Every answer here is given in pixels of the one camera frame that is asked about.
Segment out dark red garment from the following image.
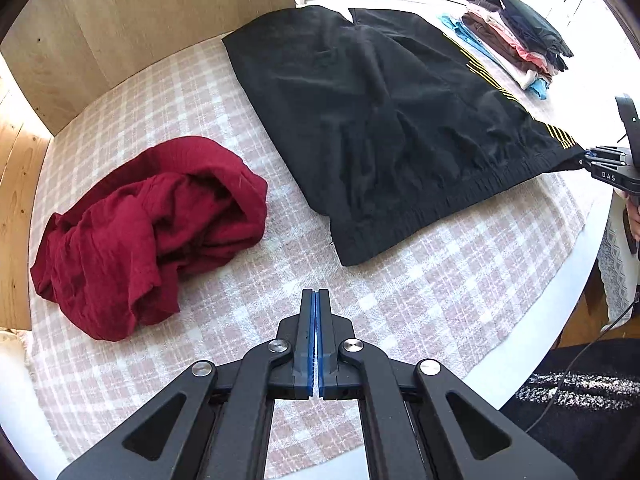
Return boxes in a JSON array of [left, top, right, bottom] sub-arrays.
[[30, 136, 269, 342]]

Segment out pink checked blanket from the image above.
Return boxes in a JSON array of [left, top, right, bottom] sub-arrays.
[[22, 35, 598, 480]]

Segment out black cable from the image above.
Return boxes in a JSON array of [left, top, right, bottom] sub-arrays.
[[522, 295, 640, 433]]

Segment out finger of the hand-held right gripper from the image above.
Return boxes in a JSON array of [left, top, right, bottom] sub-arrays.
[[581, 146, 625, 167]]

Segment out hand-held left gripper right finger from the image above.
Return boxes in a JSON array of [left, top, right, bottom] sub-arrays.
[[317, 288, 576, 480]]

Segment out knotty pine board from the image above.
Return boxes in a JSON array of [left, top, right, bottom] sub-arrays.
[[0, 55, 56, 332]]

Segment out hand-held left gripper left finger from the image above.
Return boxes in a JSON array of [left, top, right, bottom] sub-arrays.
[[56, 288, 317, 480]]

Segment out stack of folded clothes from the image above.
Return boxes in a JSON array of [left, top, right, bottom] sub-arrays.
[[439, 0, 575, 100]]

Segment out person's black sparkly cardigan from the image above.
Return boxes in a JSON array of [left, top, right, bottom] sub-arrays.
[[500, 337, 640, 480]]

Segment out light wooden panel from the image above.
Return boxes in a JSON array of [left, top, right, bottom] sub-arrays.
[[0, 0, 297, 136]]

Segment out black shorts with yellow stripes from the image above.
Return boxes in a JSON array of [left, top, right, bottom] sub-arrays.
[[221, 5, 587, 267]]

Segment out person's right hand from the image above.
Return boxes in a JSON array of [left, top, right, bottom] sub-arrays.
[[625, 200, 640, 256]]

